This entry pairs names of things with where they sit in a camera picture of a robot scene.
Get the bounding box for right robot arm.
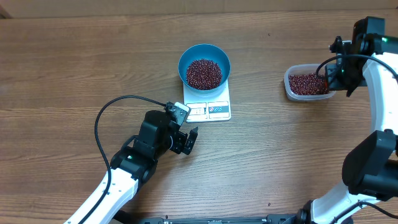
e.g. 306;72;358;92
284;16;397;223

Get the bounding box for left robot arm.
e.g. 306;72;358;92
66;103;198;223

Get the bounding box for white digital kitchen scale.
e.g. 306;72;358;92
183;81;231;123

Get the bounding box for red beans in bowl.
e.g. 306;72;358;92
186;58;223;90

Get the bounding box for teal plastic bowl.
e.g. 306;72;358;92
178;44;231;92

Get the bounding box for red adzuki beans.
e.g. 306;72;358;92
288;73;329;95

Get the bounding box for clear plastic food container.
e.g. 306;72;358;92
284;63;336;101

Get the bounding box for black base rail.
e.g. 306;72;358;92
114;210;354;224

